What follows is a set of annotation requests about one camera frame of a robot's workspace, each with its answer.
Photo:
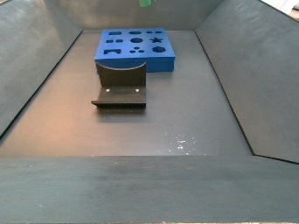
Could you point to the green oval cylinder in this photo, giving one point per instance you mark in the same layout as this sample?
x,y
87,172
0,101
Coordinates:
x,y
144,3

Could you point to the black curved fixture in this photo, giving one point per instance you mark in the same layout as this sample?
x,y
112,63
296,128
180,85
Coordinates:
x,y
122,87

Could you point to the blue foam shape board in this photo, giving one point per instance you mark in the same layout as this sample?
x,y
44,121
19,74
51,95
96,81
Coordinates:
x,y
124,48

